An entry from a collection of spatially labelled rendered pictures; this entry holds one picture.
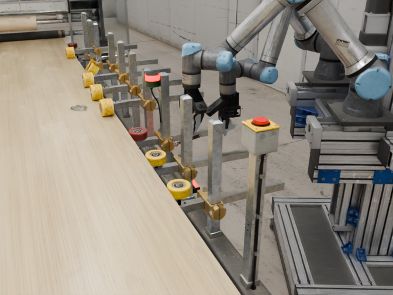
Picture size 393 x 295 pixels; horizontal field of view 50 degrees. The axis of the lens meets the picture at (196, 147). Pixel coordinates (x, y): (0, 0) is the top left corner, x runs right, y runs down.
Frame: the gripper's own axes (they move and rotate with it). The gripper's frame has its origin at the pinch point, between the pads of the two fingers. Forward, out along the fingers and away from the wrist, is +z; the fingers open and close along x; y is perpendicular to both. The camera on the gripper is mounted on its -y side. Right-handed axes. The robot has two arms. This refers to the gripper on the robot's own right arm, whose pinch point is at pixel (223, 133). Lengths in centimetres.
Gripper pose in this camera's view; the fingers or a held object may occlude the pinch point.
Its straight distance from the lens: 199.7
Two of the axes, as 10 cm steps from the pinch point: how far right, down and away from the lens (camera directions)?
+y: 9.2, -1.9, 3.4
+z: 0.3, 9.0, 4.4
